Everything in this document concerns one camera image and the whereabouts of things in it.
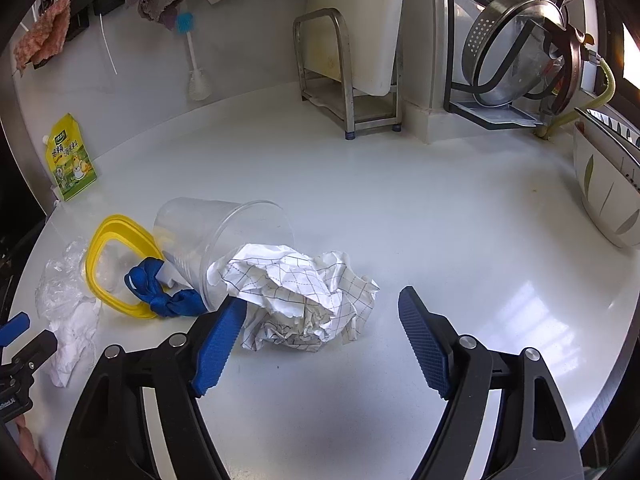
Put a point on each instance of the person's left hand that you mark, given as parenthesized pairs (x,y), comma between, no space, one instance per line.
(30,450)

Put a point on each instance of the clear plastic film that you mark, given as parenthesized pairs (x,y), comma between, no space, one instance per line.
(60,280)

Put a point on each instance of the white leaf-pattern bowl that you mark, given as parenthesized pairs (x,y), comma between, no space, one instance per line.
(610,195)

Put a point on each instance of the white tissue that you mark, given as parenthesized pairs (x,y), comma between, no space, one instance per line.
(75,345)

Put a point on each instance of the yellow plastic lid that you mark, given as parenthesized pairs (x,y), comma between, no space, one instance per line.
(95,250)

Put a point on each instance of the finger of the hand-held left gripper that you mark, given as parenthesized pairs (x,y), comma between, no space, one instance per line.
(15,327)

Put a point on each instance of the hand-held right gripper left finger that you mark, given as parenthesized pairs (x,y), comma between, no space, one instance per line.
(220,345)

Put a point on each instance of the checked paper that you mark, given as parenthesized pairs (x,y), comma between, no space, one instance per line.
(290,290)

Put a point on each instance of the white thin rod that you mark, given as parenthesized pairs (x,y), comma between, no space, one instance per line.
(107,45)

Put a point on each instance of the black dish rack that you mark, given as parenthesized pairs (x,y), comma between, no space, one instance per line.
(492,116)

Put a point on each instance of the white cutting board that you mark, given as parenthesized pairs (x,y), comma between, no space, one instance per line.
(360,20)

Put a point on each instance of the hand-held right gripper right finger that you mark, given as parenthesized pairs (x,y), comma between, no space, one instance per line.
(425,340)

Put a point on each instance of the white bottle brush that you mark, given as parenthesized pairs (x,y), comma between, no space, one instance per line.
(200,85)

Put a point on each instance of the green mug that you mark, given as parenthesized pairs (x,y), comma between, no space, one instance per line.
(611,85)

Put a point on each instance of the yellow green seasoning pouch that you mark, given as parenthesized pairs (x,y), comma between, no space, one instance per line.
(70,160)

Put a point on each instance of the blue ribbon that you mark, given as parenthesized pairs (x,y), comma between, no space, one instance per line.
(175,302)

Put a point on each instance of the pink cloth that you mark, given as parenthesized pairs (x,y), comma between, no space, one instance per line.
(45,35)

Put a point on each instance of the white striped bowl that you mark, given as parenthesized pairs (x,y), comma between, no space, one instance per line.
(631,165)
(617,125)

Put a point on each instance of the clear plastic cup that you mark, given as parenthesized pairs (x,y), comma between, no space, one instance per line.
(210,230)

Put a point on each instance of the metal cutting board stand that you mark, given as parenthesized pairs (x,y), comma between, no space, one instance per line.
(348,85)

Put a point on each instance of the black wall rail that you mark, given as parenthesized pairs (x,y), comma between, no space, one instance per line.
(107,0)

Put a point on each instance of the glass lid brown knob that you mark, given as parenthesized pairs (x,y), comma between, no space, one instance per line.
(510,45)

